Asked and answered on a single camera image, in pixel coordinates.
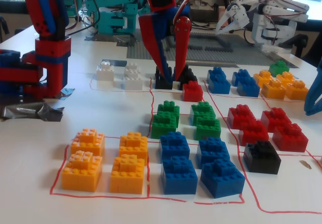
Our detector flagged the blue robot gripper tip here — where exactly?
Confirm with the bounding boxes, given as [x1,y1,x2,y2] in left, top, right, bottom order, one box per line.
[303,60,322,116]

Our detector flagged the red lego block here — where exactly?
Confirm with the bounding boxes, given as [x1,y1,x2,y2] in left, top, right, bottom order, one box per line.
[261,107,292,133]
[227,104,257,129]
[182,80,204,103]
[238,119,270,146]
[272,123,309,153]

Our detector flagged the black lego block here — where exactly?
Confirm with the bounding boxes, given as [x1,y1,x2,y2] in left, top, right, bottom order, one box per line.
[154,74,174,90]
[243,140,282,175]
[178,64,199,89]
[155,66,167,80]

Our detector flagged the white lego block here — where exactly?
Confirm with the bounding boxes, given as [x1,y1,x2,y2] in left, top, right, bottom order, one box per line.
[96,63,116,89]
[125,62,142,78]
[122,73,144,91]

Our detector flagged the blue lego block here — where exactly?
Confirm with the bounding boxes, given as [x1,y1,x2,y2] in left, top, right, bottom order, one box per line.
[207,66,226,82]
[231,69,253,86]
[158,131,191,163]
[160,155,198,195]
[236,79,261,98]
[200,158,246,199]
[208,77,231,95]
[196,136,228,170]

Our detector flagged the orange lego block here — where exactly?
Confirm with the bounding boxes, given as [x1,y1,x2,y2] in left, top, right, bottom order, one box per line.
[284,80,309,101]
[61,150,104,192]
[276,71,296,84]
[261,78,287,100]
[110,154,147,194]
[70,127,106,157]
[253,69,274,84]
[118,131,148,162]

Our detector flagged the silver duct tape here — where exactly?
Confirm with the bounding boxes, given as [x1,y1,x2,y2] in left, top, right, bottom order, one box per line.
[0,87,75,123]

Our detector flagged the grey lego baseplate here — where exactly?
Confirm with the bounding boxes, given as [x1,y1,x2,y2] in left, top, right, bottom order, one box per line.
[126,31,300,69]

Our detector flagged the white red servo wire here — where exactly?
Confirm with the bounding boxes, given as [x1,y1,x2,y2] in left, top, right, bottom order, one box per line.
[173,0,196,25]

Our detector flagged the green lego block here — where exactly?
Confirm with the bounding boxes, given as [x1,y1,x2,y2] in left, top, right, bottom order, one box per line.
[268,60,290,78]
[190,101,216,126]
[150,113,178,139]
[157,100,181,120]
[195,117,222,141]

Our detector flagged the grey lego brick frame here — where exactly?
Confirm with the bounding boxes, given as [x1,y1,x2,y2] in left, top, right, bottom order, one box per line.
[165,35,235,53]

